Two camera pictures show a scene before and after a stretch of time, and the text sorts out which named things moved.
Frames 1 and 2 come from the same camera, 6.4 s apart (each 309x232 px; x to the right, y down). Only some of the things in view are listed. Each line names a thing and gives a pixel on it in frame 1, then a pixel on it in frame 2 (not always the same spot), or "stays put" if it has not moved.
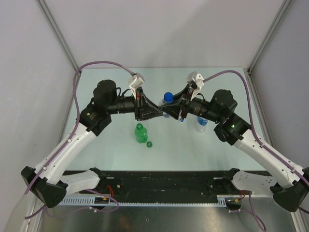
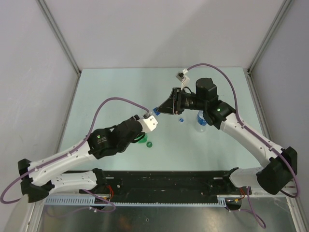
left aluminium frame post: (44, 7) stays put
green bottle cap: (149, 144) stays put
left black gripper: (141, 111) to (136, 116)
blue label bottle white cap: (202, 123) stays put
